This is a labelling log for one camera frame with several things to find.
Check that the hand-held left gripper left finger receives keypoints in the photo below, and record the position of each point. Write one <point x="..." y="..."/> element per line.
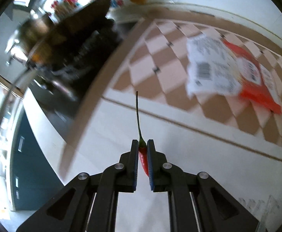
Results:
<point x="136" y="166"/>

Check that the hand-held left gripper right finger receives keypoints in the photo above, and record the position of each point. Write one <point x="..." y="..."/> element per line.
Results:
<point x="151" y="166"/>

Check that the red chili pepper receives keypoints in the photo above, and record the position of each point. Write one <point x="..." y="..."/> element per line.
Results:
<point x="143" y="157"/>

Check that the checked table mat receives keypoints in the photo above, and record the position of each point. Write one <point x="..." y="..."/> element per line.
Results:
<point x="174" y="77"/>

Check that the blue kitchen cabinet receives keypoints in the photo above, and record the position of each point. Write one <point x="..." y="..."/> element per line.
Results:
<point x="32" y="164"/>

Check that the white barcode plastic packet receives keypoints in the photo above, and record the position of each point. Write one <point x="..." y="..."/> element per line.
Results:
<point x="210" y="67"/>

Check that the black gas stove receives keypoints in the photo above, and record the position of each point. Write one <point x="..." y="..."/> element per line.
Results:
<point x="87" y="60"/>

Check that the red and white packet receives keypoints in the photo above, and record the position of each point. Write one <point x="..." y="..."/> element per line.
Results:
<point x="259" y="82"/>

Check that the black wok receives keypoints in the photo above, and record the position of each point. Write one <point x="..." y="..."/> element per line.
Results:
<point x="83" y="17"/>

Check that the steel pot with lid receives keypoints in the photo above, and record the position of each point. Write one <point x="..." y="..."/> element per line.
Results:
<point x="32" y="33"/>

